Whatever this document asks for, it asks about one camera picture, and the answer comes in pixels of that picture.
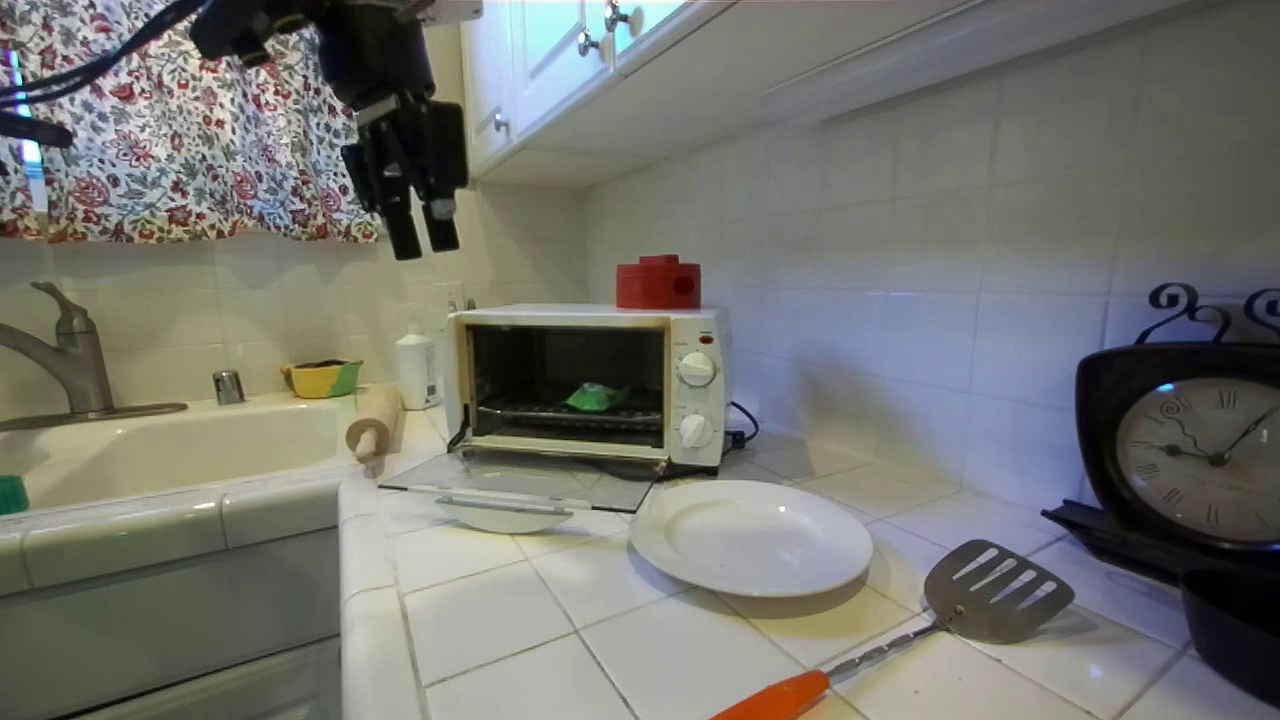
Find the white toaster oven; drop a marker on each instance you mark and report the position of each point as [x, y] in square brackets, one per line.
[563, 411]

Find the yellow bowl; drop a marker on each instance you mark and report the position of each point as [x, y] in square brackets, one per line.
[321, 376]

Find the metal kitchen faucet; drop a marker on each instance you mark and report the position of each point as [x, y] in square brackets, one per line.
[75, 356]

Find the small black bowl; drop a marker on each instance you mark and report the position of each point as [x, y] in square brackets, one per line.
[1235, 622]

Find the floral curtain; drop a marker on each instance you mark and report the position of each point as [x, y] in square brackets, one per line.
[173, 148]

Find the white kitchen sink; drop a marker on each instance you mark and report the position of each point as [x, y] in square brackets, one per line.
[129, 495]

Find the white round plate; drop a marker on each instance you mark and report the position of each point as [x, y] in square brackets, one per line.
[751, 536]

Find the white upper cabinets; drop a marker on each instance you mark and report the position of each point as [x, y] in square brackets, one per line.
[573, 94]

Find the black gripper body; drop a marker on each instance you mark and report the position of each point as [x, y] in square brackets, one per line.
[405, 132]

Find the white cylinder container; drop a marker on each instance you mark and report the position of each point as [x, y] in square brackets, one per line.
[417, 370]

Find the orange handled metal spatula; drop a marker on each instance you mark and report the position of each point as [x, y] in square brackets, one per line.
[978, 591]

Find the green object inside oven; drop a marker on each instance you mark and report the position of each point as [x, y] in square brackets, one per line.
[594, 397]

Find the wooden rolling pin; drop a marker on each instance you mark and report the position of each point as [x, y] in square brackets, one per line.
[376, 425]

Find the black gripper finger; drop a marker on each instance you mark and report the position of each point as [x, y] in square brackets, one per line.
[443, 221]
[401, 231]

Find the red round container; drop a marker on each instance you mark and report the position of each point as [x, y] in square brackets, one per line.
[656, 283]

